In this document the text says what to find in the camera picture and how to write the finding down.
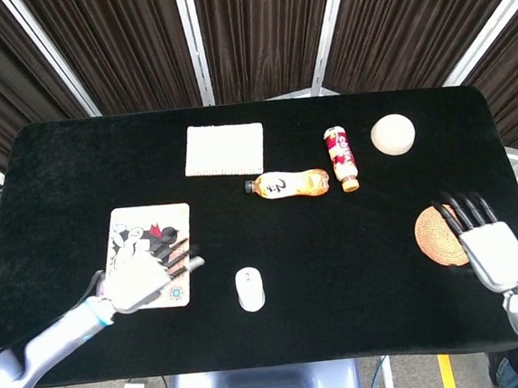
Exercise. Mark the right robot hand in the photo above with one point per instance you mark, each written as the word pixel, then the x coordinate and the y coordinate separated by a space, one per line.
pixel 496 255

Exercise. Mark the cream white dome bowl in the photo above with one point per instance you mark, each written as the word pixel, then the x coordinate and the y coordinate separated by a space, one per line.
pixel 392 134

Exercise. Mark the red white drink bottle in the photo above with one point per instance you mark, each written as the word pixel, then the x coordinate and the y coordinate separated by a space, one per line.
pixel 342 155

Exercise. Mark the orange drink bottle black cap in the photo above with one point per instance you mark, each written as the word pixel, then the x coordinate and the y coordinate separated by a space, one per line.
pixel 294 184

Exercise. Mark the black velvet tablecloth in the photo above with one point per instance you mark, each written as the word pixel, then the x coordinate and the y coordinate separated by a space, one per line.
pixel 342 314

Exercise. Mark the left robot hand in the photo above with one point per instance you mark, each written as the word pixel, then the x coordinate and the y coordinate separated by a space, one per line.
pixel 135 282

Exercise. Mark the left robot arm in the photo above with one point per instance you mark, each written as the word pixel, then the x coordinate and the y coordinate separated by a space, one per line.
pixel 50 344

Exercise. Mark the white screen frame post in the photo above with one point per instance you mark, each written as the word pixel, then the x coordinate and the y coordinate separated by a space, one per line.
pixel 490 33
pixel 194 41
pixel 331 29
pixel 49 53

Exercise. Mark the round woven straw coaster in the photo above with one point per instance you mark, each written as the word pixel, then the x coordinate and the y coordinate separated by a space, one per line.
pixel 435 242

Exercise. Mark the cartoon print mouse pad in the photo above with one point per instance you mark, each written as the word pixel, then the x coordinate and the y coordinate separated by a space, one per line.
pixel 175 219

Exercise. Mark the yellow floor tape strip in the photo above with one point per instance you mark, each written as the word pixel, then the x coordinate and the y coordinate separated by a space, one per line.
pixel 447 375

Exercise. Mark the white spiral notebook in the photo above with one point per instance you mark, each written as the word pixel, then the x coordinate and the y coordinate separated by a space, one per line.
pixel 223 149

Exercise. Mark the white computer mouse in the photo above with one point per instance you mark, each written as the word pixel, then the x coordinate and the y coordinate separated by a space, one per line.
pixel 250 290

